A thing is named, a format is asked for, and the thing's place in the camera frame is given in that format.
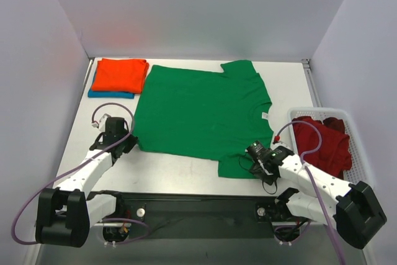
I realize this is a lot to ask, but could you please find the dark red t shirt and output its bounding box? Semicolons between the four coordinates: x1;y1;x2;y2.
293;116;352;179

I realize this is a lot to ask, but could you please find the folded orange t shirt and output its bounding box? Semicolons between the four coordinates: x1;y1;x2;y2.
91;58;149;94

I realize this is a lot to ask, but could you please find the green t shirt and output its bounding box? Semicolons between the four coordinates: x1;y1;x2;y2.
134;60;274;179

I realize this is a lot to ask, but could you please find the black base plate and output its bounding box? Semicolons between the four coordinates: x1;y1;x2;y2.
97;193;310;245

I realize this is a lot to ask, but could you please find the folded blue t shirt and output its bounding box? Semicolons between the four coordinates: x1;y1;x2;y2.
87;89;135;99

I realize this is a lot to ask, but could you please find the white plastic basket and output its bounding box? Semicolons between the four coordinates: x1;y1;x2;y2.
287;107;375;186

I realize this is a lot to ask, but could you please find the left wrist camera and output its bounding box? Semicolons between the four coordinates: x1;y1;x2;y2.
91;114;110;130

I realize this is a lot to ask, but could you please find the black thin cable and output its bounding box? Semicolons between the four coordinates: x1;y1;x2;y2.
238;151;282;196

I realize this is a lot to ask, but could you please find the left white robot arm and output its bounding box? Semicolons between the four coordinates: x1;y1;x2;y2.
35;117;138;248

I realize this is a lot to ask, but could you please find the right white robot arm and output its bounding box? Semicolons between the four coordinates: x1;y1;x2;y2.
246;141;387;249

